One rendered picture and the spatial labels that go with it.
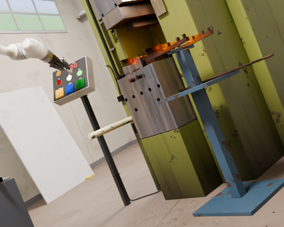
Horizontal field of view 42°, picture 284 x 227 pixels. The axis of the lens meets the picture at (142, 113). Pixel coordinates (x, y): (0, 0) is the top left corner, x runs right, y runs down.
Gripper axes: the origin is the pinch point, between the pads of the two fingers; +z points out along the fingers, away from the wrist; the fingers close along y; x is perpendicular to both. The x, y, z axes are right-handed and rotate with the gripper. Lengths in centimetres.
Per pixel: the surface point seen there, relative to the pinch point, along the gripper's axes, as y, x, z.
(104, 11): 40.5, 26.5, -7.4
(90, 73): 7.0, 2.3, 17.5
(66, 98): -15.8, -11.5, 15.8
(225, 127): 90, -66, 37
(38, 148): -179, 37, 157
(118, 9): 53, 19, -10
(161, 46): 84, -39, -30
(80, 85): -0.3, -8.0, 12.5
